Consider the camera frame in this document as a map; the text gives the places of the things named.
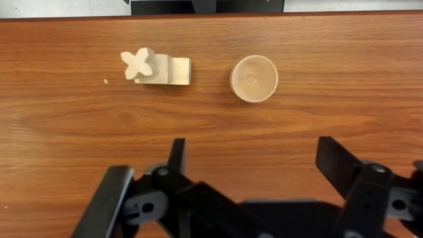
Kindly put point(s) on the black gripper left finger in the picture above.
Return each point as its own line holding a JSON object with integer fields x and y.
{"x": 114, "y": 199}

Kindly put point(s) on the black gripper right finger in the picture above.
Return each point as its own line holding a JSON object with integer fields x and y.
{"x": 371, "y": 190}

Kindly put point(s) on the round wooden cup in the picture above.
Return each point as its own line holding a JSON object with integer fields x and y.
{"x": 254, "y": 79}

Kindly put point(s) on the cross-shaped wooden block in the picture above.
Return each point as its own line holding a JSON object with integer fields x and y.
{"x": 138, "y": 64}

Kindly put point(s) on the stepped wooden block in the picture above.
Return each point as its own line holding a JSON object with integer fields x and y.
{"x": 180, "y": 73}

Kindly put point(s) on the black metal base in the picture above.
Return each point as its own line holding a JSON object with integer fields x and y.
{"x": 167, "y": 6}

